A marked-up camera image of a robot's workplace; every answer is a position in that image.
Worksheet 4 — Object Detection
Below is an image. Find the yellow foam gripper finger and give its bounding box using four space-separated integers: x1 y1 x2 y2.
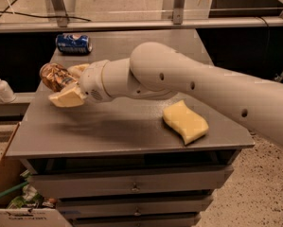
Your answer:
48 83 86 108
67 63 89 79

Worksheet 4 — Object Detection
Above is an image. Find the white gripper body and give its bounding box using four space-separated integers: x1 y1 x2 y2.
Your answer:
80 60 112 103

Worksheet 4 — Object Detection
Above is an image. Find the orange soda can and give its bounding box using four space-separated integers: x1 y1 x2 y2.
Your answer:
40 62 77 92

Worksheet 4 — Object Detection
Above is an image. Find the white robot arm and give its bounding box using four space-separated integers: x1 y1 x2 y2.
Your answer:
48 42 283 147

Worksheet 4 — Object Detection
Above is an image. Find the blue pepsi can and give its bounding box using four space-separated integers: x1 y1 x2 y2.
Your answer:
55 34 92 54

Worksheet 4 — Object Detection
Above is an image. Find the white pump bottle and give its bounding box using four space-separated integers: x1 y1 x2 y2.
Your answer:
0 79 16 103

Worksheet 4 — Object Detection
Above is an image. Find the top grey drawer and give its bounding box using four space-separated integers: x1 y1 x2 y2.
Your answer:
28 166 234 199

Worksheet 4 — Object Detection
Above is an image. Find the grey drawer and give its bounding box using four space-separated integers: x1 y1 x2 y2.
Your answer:
28 166 234 199
57 195 213 218
73 213 200 227

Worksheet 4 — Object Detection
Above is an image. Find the cardboard box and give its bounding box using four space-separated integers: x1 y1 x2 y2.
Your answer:
0 122 72 227

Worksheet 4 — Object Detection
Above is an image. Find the grey drawer cabinet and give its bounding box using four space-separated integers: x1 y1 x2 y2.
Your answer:
5 28 256 227

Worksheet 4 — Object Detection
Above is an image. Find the yellow sponge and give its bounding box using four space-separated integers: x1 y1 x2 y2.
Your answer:
163 100 209 145

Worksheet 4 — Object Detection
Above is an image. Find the green pole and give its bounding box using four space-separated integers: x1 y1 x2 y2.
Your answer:
0 181 28 199

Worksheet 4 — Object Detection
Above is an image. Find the middle grey drawer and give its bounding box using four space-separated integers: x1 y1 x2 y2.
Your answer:
57 195 213 218

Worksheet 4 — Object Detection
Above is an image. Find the bottom grey drawer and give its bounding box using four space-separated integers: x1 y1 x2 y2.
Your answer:
73 213 200 227

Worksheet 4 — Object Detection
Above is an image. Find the metal window rail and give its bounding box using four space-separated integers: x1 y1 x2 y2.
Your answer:
0 17 283 33

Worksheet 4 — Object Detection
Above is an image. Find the black cable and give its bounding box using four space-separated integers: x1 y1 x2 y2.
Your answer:
0 0 92 23

